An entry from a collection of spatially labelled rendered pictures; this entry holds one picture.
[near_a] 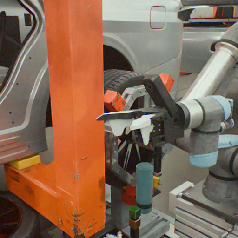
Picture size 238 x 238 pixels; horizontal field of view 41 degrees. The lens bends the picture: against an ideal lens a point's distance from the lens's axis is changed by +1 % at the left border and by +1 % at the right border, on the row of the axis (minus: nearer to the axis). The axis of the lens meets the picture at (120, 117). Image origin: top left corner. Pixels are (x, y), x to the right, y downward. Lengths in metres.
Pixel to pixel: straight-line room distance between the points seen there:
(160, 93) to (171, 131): 0.10
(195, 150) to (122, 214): 1.23
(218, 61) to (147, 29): 1.29
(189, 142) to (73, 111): 0.51
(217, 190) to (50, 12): 0.89
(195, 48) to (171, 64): 1.72
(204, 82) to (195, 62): 3.25
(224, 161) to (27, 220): 1.01
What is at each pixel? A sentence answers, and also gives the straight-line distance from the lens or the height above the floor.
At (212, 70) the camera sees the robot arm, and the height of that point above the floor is 1.30.
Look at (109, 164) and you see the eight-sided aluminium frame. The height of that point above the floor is 0.76.
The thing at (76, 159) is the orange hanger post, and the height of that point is 0.92.
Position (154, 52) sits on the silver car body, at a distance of 2.35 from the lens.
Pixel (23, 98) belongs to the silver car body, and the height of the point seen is 1.06.
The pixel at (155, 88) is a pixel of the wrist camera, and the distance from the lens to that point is 0.74.
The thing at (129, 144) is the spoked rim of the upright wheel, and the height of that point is 0.77.
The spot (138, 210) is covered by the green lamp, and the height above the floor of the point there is 0.66.
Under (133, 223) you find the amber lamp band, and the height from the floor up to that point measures 0.60.
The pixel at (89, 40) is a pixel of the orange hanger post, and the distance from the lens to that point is 1.24.
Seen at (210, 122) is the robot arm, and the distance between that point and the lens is 0.86.
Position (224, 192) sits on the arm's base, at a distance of 1.22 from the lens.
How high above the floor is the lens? 1.45
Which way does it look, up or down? 17 degrees down
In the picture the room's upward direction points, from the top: straight up
